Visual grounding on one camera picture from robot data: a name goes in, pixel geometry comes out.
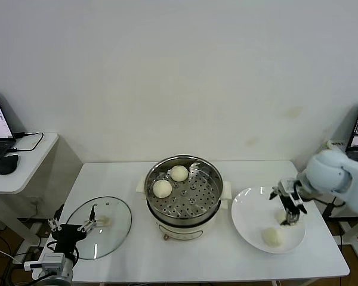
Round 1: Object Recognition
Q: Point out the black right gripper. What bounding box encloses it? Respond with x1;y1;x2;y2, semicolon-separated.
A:
268;186;301;226

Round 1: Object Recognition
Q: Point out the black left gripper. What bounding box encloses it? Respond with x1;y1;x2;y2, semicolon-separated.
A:
47;203;97;254

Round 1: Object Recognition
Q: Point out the glass lid with cream handle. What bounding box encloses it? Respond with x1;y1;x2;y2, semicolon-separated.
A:
62;195;133;260

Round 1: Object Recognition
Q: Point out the stainless perforated steamer basket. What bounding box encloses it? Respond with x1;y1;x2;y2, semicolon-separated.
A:
144;154;224;227

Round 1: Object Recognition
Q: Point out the white round plate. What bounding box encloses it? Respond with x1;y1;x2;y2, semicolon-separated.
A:
230;186;306;254

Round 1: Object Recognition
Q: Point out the white side table with mouse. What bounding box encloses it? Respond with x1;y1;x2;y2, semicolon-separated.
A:
0;132;84;248

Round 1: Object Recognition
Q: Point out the black computer mouse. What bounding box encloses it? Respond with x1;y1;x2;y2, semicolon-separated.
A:
0;154;20;175

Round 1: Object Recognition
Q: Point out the cream electric cooking pot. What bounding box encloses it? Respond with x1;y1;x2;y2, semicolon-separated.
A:
136;175;232;242

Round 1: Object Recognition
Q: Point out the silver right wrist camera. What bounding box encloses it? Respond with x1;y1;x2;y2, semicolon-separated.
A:
279;178;298;196

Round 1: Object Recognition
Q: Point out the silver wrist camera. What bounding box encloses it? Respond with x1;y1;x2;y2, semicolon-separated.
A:
279;178;298;196
23;252;66;272

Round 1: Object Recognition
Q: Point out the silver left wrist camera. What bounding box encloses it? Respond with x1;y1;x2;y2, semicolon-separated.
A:
23;252;66;272

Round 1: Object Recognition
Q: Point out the black cable with adapter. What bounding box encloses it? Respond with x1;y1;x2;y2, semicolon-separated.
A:
322;195;347;220

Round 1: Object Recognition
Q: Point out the black laptop charger cable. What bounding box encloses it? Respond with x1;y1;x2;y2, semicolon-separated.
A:
8;131;45;154

